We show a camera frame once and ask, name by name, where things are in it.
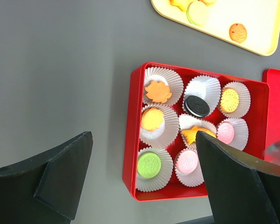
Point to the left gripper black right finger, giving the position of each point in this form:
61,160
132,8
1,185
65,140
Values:
242,189

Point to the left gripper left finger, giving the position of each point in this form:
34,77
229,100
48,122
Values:
46,188

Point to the pink round cookie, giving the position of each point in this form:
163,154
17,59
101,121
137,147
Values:
187,162
225,132

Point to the orange round cookie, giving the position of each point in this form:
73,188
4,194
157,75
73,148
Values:
229,100
208,2

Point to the black sandwich cookie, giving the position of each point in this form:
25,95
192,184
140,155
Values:
196,106

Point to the green round cookie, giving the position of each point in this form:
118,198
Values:
197,13
149,165

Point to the red box lid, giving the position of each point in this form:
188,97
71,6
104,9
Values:
272,78

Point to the orange flower cookie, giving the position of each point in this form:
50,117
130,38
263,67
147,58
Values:
158,92

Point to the white paper cup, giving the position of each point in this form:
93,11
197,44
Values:
205,87
169,77
187,122
161,180
166,133
244,100
193,179
241,132

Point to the red compartment box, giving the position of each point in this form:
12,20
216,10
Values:
256,119

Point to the brown round cookie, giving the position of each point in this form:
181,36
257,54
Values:
238,32

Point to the orange plastic tray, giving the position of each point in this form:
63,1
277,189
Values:
261,18

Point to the orange star cookie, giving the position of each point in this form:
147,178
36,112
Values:
181,4

